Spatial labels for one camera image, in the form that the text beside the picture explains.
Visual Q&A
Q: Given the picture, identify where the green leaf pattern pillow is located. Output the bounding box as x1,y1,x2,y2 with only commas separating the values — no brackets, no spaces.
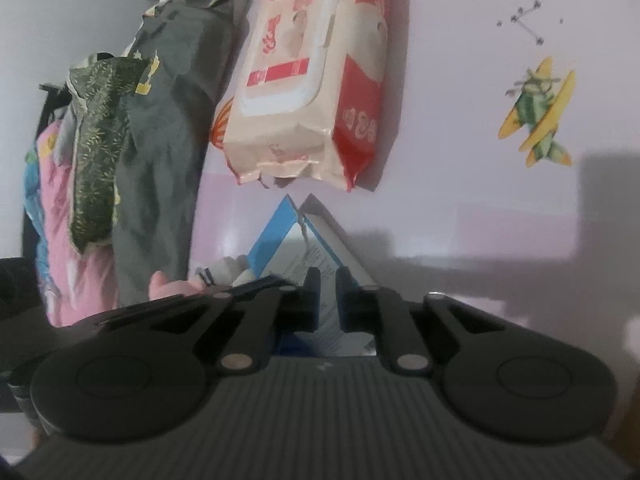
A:
67,56,148,254

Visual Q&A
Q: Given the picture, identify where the pink floral quilt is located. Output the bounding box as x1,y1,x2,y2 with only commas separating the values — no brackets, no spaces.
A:
23,120,118,327

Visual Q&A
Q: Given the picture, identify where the pink plush toy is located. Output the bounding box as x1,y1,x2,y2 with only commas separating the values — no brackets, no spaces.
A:
148,271,206,301

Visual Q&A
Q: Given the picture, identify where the blue white paper box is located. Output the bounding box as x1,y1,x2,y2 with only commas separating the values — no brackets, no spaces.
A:
248,196,375,356

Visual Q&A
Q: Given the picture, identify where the red wet wipes pack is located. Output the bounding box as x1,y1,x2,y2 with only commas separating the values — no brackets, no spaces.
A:
222,0,388,191

